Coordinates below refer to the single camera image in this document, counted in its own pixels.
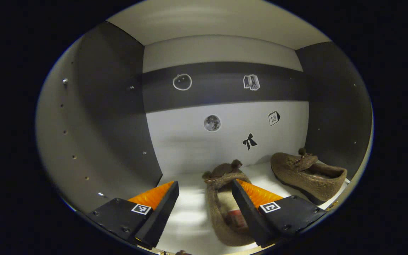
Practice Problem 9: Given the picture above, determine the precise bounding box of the white cabinet shelf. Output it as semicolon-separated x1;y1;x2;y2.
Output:
107;0;332;50

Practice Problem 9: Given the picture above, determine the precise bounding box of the brown fuzzy shoe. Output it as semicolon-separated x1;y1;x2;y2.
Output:
270;148;348;206
202;159;261;247

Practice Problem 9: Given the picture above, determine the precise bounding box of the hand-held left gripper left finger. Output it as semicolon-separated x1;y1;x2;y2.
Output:
87;181;180;249

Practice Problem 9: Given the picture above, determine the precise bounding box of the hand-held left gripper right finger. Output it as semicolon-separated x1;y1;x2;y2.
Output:
231;179;327;248

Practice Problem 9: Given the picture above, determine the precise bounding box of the white shoe cabinet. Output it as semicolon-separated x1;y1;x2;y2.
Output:
36;0;374;254

